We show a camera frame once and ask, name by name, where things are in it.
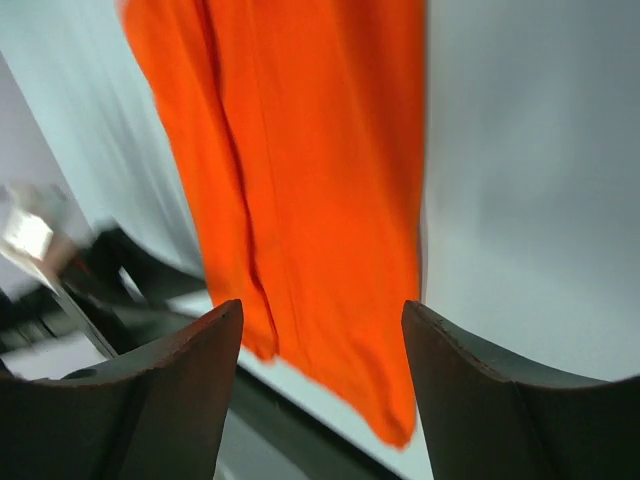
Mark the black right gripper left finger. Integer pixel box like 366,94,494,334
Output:
1,300,243,479

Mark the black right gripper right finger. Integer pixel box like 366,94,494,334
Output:
402,301,639,479

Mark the orange t shirt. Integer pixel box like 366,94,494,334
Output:
123,1,425,448

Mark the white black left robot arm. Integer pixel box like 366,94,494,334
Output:
1,184,205,358

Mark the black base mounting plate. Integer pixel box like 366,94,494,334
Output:
229,367,398,479

